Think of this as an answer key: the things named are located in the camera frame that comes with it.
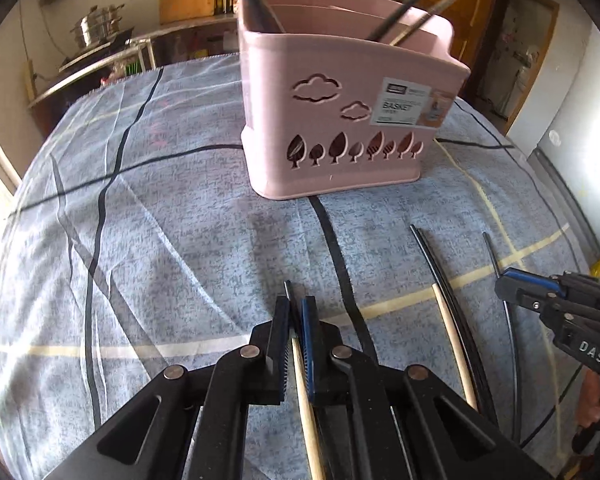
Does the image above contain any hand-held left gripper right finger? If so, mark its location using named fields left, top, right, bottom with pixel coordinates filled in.
left=301, top=296, right=551, bottom=480

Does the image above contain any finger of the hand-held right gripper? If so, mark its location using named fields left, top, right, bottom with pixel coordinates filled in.
left=502, top=268, right=566, bottom=297
left=494, top=277, right=561, bottom=314

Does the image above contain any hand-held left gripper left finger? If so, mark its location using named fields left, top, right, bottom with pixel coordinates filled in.
left=45, top=295, right=293, bottom=480

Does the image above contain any beige wooden chopstick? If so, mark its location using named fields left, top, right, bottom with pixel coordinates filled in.
left=431, top=283, right=479, bottom=412
left=290, top=337, right=327, bottom=480

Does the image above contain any pink plastic utensil basket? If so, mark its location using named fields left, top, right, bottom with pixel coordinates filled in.
left=236, top=0, right=471, bottom=202

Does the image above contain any person's right hand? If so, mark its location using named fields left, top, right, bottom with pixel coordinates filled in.
left=577, top=373, right=600, bottom=429

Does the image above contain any silver refrigerator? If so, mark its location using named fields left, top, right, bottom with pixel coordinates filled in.
left=505, top=24, right=600, bottom=261

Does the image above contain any brown wooden door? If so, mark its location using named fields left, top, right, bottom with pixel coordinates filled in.
left=394, top=0, right=502, bottom=62

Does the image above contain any steel stove stand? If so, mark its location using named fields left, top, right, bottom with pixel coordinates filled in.
left=26, top=30, right=157, bottom=112

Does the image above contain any steel kitchen counter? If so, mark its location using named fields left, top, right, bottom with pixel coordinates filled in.
left=129, top=10, right=241, bottom=70

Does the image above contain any black gas stove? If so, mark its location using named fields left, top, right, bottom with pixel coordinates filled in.
left=59, top=35, right=132, bottom=72

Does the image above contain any steel steamer pot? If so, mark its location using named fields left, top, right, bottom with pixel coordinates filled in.
left=69, top=4, right=126, bottom=51

